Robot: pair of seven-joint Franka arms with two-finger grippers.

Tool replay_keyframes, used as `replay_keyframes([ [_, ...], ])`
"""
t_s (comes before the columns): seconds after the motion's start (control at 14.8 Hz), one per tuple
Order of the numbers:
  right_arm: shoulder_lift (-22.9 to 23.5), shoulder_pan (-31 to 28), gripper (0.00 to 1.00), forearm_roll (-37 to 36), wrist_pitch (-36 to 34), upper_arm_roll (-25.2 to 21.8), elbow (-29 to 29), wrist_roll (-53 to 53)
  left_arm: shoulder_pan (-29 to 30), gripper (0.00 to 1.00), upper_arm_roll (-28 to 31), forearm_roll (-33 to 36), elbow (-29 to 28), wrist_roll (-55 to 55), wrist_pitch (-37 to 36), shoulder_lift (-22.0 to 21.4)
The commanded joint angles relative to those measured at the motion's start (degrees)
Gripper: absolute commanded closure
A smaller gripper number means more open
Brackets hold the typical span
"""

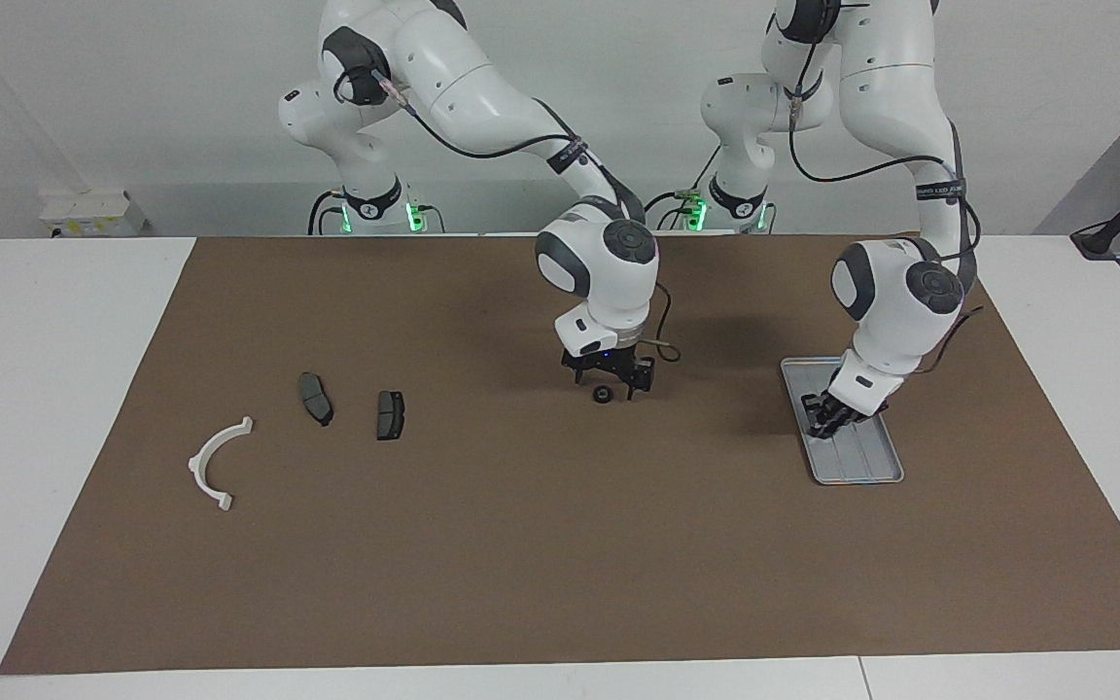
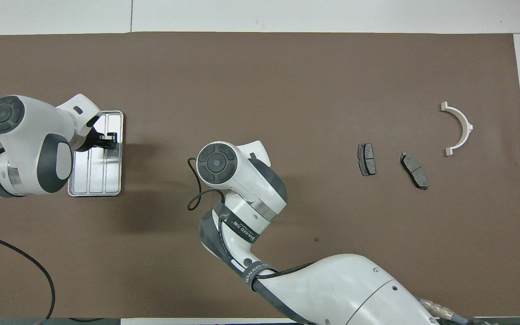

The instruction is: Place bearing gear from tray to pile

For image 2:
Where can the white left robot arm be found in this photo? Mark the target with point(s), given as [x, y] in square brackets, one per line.
[25, 144]

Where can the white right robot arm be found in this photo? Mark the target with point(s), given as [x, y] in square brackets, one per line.
[341, 289]

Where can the brown table mat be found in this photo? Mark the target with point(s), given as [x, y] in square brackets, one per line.
[287, 90]

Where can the curved dark grey brake pad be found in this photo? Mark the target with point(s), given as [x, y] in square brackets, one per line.
[414, 170]

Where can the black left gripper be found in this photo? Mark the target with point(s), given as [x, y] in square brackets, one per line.
[94, 137]

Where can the rectangular dark grey brake pad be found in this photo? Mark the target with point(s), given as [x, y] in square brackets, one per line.
[366, 159]

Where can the white curved plastic bracket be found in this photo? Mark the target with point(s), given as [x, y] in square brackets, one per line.
[464, 121]

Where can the silver metal tray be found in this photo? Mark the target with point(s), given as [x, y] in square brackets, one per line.
[102, 180]

